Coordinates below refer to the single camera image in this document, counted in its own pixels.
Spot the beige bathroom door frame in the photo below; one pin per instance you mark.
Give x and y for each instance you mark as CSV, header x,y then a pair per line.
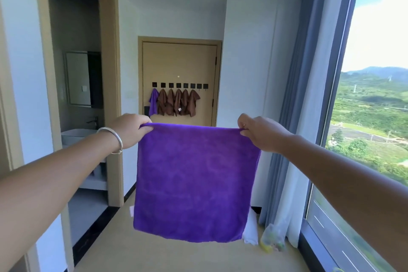
x,y
110,74

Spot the person's right forearm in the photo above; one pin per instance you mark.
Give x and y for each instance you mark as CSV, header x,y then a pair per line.
x,y
357,185

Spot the beige door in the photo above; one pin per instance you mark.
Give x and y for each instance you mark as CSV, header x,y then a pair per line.
x,y
178,61
178,39

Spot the black framed mirror cabinet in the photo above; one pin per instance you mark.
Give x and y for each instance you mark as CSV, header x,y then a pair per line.
x,y
79,77

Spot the blue grey curtain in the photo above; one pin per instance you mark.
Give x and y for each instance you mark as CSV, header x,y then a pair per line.
x,y
302,74

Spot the white sheer curtain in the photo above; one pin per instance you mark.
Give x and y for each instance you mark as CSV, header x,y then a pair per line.
x,y
322,106

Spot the person's left forearm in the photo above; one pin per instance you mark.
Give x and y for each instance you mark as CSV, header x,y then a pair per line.
x,y
54,185

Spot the white sink basin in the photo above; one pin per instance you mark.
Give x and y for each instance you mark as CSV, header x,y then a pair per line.
x,y
76,136

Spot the person's right hand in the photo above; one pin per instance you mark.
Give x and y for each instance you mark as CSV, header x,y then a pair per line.
x,y
267,134

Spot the row of black hooks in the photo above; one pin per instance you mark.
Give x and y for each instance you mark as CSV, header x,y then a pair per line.
x,y
154,85

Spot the clear bag of yellow items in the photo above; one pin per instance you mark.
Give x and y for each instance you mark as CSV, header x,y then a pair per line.
x,y
272,240

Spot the metal faucet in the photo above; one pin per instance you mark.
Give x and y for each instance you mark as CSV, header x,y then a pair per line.
x,y
95,122

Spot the purple towel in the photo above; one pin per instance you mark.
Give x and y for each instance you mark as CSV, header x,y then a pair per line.
x,y
194,185
154,101

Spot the white cloth pile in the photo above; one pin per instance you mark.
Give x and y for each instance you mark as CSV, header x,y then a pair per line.
x,y
251,232

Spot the dark framed window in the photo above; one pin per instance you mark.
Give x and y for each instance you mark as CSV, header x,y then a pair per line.
x,y
318,249

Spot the person's left hand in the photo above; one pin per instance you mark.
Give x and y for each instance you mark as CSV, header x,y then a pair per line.
x,y
130,131

